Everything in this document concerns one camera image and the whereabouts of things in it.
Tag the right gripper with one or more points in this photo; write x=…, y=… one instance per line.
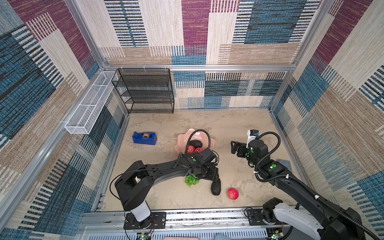
x=242, y=147

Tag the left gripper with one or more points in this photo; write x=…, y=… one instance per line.
x=213, y=175

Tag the dark fake avocado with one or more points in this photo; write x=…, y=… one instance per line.
x=196, y=143
x=216, y=187

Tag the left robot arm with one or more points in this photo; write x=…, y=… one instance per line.
x=134, y=184

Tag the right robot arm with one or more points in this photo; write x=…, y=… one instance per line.
x=325, y=221

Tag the green fake grape bunch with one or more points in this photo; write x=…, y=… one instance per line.
x=191, y=180

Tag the pink scalloped fruit bowl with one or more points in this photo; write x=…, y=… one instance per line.
x=184, y=139

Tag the blue tape dispenser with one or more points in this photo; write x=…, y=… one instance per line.
x=138, y=139

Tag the black mesh shelf rack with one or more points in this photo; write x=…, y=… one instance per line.
x=145, y=90

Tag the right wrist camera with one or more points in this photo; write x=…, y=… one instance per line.
x=251, y=135

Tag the white wire mesh basket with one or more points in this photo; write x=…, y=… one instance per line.
x=87, y=112

